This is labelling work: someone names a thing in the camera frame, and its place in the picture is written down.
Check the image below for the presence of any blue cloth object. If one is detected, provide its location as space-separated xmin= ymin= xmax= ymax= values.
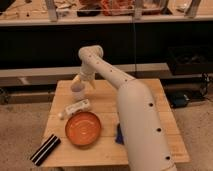
xmin=115 ymin=124 xmax=124 ymax=145

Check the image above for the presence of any dark blue device on floor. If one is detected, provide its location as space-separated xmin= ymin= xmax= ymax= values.
xmin=167 ymin=92 xmax=189 ymax=108

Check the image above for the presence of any long workbench shelf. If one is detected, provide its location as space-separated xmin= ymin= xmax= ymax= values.
xmin=0 ymin=0 xmax=213 ymax=27

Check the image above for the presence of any orange bowl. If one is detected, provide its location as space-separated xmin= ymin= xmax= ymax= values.
xmin=65 ymin=112 xmax=102 ymax=146

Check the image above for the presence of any wooden table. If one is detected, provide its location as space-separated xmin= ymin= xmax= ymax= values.
xmin=42 ymin=79 xmax=190 ymax=167

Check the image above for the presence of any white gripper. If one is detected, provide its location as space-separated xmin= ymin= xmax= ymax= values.
xmin=72 ymin=63 xmax=96 ymax=89

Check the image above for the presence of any black bin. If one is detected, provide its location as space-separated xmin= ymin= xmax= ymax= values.
xmin=167 ymin=45 xmax=213 ymax=75

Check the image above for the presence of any black striped rectangular block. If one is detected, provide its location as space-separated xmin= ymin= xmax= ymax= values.
xmin=30 ymin=134 xmax=61 ymax=166

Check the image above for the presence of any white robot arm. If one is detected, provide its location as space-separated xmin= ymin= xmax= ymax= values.
xmin=74 ymin=45 xmax=177 ymax=171

